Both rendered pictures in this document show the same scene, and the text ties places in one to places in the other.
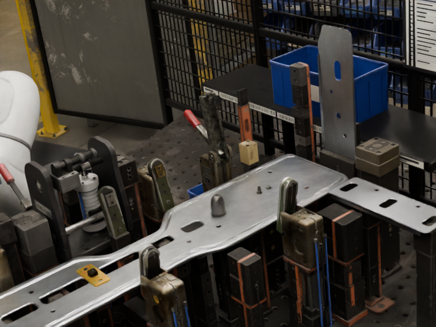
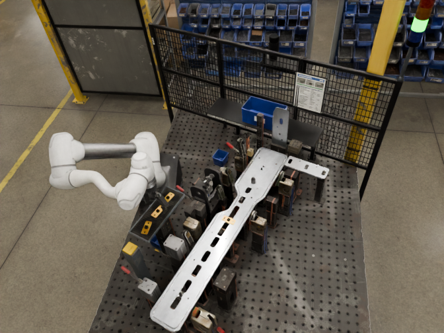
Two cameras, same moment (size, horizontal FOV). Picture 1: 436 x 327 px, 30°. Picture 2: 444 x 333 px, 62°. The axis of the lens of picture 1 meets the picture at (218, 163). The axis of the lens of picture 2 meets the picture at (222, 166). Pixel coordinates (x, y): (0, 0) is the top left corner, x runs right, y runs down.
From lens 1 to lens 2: 1.24 m
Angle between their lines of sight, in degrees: 27
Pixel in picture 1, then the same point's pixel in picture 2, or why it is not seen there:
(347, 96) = (284, 129)
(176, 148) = (185, 129)
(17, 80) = (149, 137)
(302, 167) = (269, 153)
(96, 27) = (101, 54)
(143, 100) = (129, 84)
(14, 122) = (154, 154)
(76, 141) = (96, 104)
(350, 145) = (283, 143)
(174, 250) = (249, 202)
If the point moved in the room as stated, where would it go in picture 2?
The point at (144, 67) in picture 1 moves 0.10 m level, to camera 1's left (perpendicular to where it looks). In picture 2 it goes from (128, 71) to (120, 73)
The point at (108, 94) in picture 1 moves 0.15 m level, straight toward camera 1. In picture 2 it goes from (110, 82) to (114, 88)
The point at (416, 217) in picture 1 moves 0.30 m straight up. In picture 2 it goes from (318, 172) to (324, 139)
